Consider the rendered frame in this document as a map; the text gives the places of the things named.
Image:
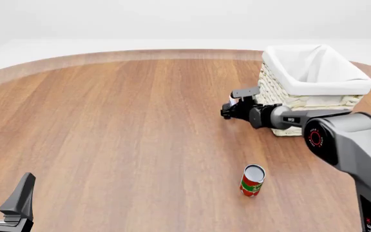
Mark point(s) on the small printed food container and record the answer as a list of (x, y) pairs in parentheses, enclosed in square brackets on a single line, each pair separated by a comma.
[(232, 100)]

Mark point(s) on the small flat plate on stalk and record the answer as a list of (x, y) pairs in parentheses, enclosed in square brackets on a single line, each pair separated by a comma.
[(245, 92)]

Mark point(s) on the white cloth basket liner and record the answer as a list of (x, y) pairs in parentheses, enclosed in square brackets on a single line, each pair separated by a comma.
[(314, 70)]

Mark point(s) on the grey and black right robot arm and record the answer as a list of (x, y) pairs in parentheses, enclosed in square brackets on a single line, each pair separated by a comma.
[(343, 142)]

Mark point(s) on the red and green printed tin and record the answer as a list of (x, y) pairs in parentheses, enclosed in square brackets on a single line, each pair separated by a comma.
[(252, 182)]

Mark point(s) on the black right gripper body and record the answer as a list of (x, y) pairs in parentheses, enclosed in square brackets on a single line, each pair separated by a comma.
[(232, 110)]

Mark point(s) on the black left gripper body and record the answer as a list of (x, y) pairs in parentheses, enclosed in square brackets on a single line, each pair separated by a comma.
[(10, 227)]

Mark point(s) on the pale woven wicker basket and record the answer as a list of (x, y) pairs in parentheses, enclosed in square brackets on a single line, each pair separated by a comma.
[(288, 96)]

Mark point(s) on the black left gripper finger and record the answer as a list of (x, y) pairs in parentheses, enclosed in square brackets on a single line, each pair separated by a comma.
[(22, 198)]

